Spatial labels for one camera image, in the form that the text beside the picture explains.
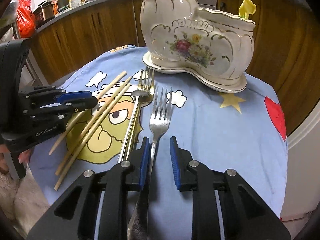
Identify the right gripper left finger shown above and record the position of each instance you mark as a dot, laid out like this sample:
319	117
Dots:
94	206

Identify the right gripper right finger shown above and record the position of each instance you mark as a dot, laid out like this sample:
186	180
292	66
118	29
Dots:
225	206

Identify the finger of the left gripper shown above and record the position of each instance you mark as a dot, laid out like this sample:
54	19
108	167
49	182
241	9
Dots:
50	94
50	110

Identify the silver fork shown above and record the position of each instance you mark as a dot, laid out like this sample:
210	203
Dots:
159	124

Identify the silver spoon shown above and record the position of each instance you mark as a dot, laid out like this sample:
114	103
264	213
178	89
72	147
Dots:
124	152

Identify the wooden kitchen cabinets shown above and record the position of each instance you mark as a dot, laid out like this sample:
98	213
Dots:
286	46

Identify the person's left hand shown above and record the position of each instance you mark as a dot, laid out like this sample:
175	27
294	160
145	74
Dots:
21	158

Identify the red plastic bag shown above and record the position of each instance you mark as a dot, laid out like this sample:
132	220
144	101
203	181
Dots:
25	19

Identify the blue cartoon tablecloth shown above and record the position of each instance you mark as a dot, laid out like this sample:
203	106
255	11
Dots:
244	131

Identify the gold fork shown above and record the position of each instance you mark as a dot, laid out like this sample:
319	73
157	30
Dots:
146	81

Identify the white ceramic utensil holder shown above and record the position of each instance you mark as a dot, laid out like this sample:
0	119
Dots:
214	46

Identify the yellow plastic utensil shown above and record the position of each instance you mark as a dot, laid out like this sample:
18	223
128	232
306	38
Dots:
246	9

